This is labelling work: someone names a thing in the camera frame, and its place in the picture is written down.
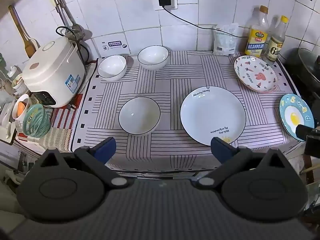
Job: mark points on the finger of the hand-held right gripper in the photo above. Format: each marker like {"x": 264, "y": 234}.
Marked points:
{"x": 303, "y": 131}

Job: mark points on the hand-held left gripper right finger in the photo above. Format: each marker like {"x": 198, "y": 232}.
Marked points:
{"x": 220, "y": 150}

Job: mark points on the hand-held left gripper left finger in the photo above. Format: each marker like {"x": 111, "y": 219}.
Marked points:
{"x": 106, "y": 150}

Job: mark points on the blue fried egg print plate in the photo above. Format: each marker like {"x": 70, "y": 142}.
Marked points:
{"x": 291, "y": 115}

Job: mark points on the large white plate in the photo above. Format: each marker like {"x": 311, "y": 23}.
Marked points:
{"x": 212, "y": 116}

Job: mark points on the white bowl with dark rim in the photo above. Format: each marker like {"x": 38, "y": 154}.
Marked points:
{"x": 153, "y": 56}
{"x": 111, "y": 66}
{"x": 139, "y": 115}

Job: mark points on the rabbit and carrot print plate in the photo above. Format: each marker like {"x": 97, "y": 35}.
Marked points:
{"x": 256, "y": 76}

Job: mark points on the checked beige towel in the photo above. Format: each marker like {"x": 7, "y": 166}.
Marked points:
{"x": 56, "y": 138}

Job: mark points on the red striped cloth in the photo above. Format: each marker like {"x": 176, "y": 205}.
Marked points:
{"x": 60, "y": 116}

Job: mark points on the black wok with lid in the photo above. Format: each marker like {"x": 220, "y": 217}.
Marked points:
{"x": 308, "y": 66}

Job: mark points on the green plastic basket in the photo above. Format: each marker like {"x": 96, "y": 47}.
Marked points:
{"x": 37, "y": 123}

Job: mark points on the striped grey table cloth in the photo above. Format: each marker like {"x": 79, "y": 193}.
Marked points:
{"x": 175, "y": 90}

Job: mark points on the clear vinegar bottle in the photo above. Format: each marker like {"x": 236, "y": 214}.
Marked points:
{"x": 275, "y": 47}

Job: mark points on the white bowl with orange egg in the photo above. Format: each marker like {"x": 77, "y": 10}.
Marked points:
{"x": 21, "y": 106}

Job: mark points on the white rice cooker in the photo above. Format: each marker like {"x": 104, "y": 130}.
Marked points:
{"x": 55, "y": 66}

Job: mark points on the oil bottle with yellow label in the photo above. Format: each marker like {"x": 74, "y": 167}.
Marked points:
{"x": 257, "y": 41}

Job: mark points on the white plastic bag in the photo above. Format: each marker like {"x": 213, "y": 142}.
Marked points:
{"x": 225, "y": 41}

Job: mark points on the small white jar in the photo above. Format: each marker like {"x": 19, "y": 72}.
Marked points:
{"x": 15, "y": 78}

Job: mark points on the metal ladle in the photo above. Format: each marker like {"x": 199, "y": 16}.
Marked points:
{"x": 67, "y": 31}
{"x": 78, "y": 31}

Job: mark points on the wooden spatula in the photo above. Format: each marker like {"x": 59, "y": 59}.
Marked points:
{"x": 30, "y": 46}

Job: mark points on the wall sticker with blue banner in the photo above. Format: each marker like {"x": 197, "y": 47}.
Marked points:
{"x": 113, "y": 45}

